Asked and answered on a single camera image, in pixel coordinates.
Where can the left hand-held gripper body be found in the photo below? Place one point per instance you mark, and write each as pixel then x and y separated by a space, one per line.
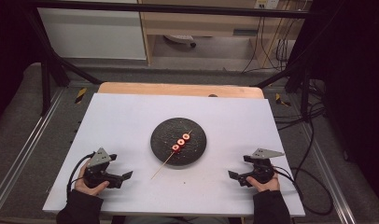
pixel 97 171

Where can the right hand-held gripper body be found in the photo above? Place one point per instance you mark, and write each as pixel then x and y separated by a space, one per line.
pixel 261 169

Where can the thin wooden skewer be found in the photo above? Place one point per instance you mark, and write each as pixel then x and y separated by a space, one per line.
pixel 162 165

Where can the red sausage slice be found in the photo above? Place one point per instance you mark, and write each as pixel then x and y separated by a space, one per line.
pixel 181 142
pixel 186 136
pixel 175 147

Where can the black speckled round plate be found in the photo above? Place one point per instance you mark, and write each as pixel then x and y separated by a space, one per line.
pixel 165 133

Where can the person's right hand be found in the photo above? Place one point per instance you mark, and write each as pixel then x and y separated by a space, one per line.
pixel 267 186

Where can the person's left hand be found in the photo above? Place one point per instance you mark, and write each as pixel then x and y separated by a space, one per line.
pixel 85 189

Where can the white board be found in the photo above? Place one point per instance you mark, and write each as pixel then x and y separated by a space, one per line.
pixel 131 118

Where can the yellow black tape strip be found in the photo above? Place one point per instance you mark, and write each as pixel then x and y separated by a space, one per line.
pixel 282 100
pixel 81 95

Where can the wooden table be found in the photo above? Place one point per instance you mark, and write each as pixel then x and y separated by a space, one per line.
pixel 178 89

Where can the white cabinet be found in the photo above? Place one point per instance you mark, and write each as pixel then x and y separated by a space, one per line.
pixel 91 34

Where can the light wooden desk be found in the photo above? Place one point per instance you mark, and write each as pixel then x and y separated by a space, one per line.
pixel 203 25

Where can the aluminium rail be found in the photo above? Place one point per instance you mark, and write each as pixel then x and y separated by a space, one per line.
pixel 327 168
pixel 22 149

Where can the white wall socket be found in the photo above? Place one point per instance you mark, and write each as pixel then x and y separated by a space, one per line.
pixel 267 3

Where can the black metal frame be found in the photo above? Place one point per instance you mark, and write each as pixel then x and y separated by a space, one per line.
pixel 165 8

